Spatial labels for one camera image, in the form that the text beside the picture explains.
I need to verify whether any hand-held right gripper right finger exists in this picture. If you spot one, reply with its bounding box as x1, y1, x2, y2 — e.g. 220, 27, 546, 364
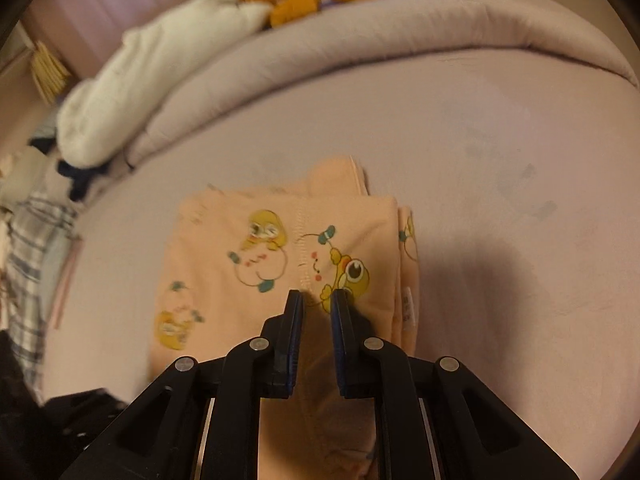
330, 288, 581, 480

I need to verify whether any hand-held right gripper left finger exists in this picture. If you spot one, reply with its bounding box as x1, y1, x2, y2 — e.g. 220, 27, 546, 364
60, 289, 306, 480

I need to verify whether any orange cartoon print shirt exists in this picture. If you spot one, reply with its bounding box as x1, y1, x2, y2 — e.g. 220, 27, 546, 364
149, 155, 427, 480

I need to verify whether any plaid cloth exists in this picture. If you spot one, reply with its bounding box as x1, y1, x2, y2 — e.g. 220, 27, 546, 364
6, 195, 81, 376

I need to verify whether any dark navy cloth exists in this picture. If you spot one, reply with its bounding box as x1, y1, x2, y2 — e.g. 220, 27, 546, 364
54, 157, 115, 202

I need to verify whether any white goose plush toy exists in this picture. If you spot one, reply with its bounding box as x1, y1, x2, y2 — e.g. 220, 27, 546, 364
56, 0, 392, 169

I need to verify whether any lilac duvet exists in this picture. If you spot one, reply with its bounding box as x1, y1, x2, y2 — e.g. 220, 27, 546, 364
125, 0, 640, 171

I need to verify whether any straw tassel bundle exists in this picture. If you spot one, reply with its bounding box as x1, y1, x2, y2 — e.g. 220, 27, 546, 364
30, 40, 69, 107

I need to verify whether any pink curtain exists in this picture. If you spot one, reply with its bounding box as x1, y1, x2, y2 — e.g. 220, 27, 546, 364
20, 0, 213, 83

